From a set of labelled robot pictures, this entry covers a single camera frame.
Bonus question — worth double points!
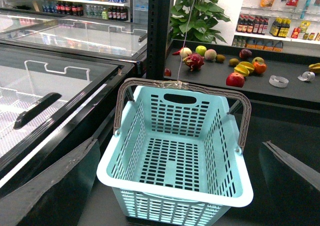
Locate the light blue plastic basket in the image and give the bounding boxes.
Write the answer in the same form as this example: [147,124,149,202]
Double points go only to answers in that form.
[97,85,254,226]

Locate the glass-top chest freezer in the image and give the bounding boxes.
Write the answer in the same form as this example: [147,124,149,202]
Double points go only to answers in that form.
[0,43,134,197]
[0,9,148,62]

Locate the small dark red apple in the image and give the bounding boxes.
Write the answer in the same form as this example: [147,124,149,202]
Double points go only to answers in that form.
[164,68,172,77]

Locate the far glass-top chest freezer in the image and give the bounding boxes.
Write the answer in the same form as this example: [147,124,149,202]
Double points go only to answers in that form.
[0,9,148,62]

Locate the white tape ring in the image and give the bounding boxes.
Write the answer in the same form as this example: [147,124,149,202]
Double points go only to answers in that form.
[268,75,289,89]

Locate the black steel rack post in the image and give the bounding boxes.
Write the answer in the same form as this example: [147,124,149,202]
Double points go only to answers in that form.
[146,0,173,81]

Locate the orange oil jugs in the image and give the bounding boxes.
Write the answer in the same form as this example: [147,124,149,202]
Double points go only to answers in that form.
[245,38,284,52]

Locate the orange persimmon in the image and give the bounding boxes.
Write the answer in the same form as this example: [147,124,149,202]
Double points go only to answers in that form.
[253,61,267,75]

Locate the green potted plant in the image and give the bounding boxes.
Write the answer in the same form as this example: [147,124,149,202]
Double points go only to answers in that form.
[170,0,231,44]

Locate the green red mango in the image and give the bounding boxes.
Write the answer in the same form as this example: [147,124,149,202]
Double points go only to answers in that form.
[252,57,265,64]

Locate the yellow-capped sauce bottles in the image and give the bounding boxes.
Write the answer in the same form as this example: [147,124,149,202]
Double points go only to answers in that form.
[269,17,291,38]

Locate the dark soy sauce bottles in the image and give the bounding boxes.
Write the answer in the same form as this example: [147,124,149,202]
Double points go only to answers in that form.
[235,14,269,35]

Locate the dark purple plum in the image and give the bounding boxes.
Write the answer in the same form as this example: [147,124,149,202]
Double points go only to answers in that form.
[239,48,253,60]

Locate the large red apple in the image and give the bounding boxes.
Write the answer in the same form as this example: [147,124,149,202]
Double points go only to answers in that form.
[225,72,245,88]

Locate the pale peach fruit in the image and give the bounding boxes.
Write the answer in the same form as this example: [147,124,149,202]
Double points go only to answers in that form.
[204,49,217,61]

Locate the glass door fridge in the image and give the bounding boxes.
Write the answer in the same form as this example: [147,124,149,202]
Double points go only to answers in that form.
[132,0,149,26]

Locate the yellow starfruit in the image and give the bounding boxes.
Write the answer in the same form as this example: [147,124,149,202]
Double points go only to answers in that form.
[234,64,250,77]
[239,61,255,74]
[308,63,320,74]

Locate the pink dragon fruit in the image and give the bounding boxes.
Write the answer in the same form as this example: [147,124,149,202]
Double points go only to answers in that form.
[182,53,204,72]

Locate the near glass-top chest freezer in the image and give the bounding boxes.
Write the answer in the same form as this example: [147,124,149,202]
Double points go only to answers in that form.
[0,43,134,197]

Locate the green apple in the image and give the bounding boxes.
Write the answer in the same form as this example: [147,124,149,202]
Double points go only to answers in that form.
[195,45,207,57]

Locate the black fruit display tray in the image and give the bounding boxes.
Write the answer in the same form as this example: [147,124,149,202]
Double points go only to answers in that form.
[165,39,320,109]

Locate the yellow starfruit far right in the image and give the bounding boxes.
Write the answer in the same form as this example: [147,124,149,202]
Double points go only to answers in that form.
[308,63,320,74]

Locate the red chili pepper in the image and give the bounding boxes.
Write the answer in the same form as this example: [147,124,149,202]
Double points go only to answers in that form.
[172,50,181,55]

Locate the grey-brown basket handle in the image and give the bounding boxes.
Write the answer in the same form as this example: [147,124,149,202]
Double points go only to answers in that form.
[113,77,252,152]

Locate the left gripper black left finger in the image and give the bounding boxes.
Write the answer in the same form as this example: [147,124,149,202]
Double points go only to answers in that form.
[0,137,101,226]

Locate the brown kiwi near starfruit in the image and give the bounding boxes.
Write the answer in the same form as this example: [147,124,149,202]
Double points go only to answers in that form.
[229,58,240,67]

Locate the brown kiwi near peach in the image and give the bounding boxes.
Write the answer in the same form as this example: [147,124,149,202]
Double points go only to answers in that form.
[215,54,226,64]

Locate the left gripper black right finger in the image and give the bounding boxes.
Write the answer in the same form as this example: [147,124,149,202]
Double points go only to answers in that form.
[258,141,320,226]

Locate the white onion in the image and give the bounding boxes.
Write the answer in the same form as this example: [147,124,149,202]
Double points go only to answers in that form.
[179,47,193,59]

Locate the thin white hanging string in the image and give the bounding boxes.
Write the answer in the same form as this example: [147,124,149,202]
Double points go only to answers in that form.
[176,0,196,83]

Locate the yellow starfruit behind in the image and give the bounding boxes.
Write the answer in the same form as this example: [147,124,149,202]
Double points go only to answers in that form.
[239,61,255,74]

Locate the left drinks shelf unit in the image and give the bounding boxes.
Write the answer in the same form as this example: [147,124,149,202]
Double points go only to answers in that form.
[7,0,132,22]

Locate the yellow starfruit front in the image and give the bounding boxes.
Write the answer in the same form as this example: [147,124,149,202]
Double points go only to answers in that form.
[234,64,250,77]

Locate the black freezer lid handle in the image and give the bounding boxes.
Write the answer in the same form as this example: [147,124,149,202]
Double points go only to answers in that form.
[13,92,62,130]

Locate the right white condiment shelf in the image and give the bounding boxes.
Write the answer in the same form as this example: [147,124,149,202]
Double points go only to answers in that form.
[232,0,320,56]

